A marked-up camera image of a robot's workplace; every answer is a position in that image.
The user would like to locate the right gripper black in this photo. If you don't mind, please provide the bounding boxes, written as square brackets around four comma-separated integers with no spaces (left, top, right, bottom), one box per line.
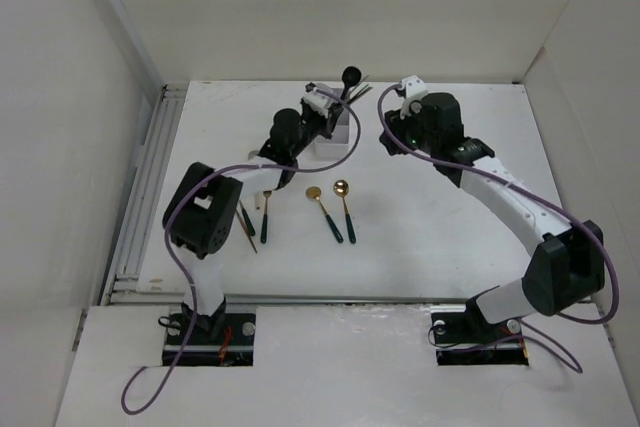
[378,100,439,156]

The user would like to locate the white three-compartment utensil holder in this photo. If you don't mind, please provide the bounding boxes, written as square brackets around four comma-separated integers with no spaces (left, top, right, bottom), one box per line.
[314,110,351,161]

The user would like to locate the gold spoon green handle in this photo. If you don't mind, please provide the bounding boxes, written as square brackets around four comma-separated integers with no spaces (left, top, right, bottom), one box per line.
[305,186,344,244]
[333,179,357,244]

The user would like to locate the dark green chopstick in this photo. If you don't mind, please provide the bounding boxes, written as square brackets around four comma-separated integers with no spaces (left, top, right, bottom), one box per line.
[347,76,371,104]

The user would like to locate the black spoon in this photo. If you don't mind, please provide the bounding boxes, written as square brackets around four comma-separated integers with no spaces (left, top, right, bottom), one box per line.
[340,66,362,100]

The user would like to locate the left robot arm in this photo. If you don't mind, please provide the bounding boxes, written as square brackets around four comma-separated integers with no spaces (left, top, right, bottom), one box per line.
[162,88,349,344]

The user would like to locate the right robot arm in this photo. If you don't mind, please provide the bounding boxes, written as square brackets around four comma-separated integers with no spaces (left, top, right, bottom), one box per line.
[378,79,619,341]

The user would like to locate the beige plastic spoon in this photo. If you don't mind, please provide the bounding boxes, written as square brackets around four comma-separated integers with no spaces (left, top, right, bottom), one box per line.
[247,150,263,211]

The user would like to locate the brown wooden chopstick left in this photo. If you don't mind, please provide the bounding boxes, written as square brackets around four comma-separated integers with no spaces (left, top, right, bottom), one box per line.
[236,209,258,254]

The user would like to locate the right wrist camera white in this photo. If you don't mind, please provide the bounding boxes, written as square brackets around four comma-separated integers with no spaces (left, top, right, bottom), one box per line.
[395,75,428,119]

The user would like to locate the rose gold fork green handle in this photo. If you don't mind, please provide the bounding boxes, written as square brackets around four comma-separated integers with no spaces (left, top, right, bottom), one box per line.
[239,201,256,237]

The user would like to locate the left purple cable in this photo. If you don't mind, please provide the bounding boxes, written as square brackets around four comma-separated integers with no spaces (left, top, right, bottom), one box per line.
[120,89,364,416]

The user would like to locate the purple cable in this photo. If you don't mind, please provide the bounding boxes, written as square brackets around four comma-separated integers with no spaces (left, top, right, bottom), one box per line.
[375,82,621,374]
[120,89,364,416]

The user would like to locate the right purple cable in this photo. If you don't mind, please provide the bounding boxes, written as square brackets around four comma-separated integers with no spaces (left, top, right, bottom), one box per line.
[375,82,621,374]

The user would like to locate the aluminium rail front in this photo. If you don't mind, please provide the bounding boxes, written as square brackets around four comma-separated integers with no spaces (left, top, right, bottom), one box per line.
[226,294,465,311]

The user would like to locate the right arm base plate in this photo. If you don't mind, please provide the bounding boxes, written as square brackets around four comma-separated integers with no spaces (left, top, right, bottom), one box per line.
[428,311,529,367]

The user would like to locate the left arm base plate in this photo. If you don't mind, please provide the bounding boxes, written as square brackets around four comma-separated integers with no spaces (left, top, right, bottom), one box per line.
[158,310,257,367]

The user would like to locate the aluminium frame left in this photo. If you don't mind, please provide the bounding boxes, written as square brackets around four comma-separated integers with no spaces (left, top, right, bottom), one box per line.
[97,84,188,306]

